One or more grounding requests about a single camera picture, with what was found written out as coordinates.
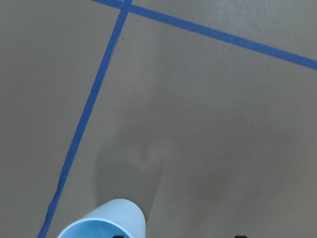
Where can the light blue plastic cup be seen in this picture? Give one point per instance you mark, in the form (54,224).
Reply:
(116,217)

